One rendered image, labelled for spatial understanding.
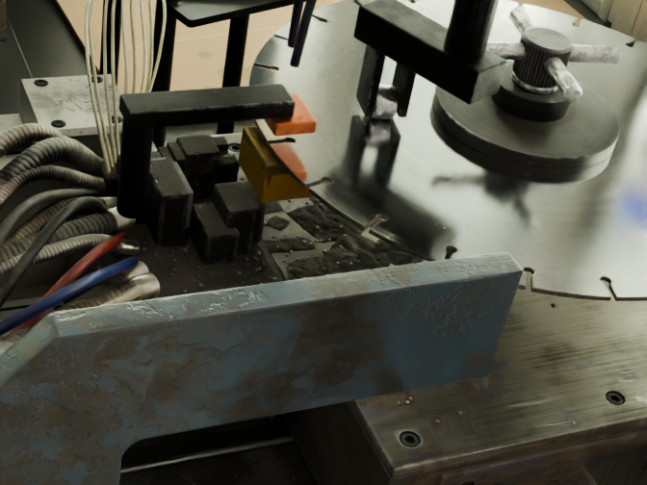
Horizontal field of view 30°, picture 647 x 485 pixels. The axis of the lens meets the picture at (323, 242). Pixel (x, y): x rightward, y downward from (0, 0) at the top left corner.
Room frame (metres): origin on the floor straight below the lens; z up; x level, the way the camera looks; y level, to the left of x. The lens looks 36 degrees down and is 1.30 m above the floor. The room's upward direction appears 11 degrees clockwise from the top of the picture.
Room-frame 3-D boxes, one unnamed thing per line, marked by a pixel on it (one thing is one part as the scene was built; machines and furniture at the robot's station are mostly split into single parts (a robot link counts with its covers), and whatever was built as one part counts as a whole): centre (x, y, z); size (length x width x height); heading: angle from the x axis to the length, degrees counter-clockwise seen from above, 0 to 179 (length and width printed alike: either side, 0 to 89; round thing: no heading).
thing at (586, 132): (0.64, -0.10, 0.96); 0.11 x 0.11 x 0.03
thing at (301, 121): (0.54, 0.07, 0.95); 0.10 x 0.03 x 0.07; 119
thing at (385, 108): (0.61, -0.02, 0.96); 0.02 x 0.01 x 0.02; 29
